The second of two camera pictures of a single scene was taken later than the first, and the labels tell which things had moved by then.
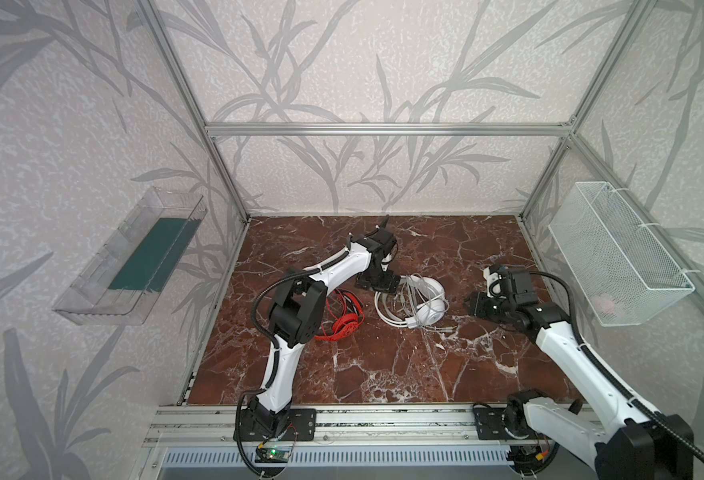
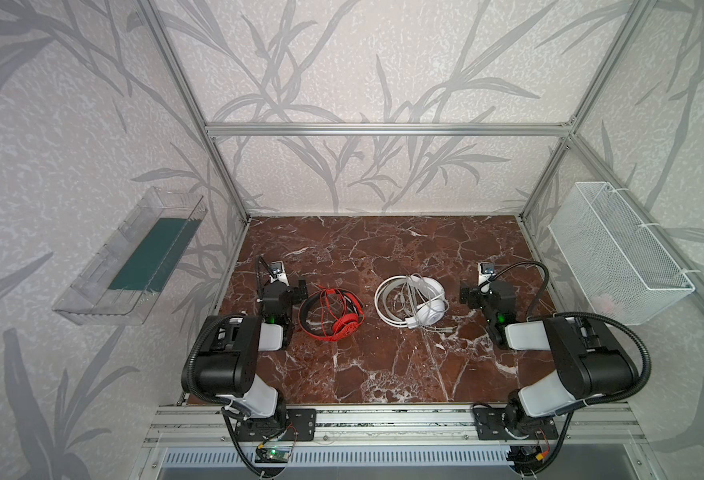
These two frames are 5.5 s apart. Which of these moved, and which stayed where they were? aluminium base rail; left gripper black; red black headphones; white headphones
Moved: left gripper black
Stayed: white headphones; aluminium base rail; red black headphones
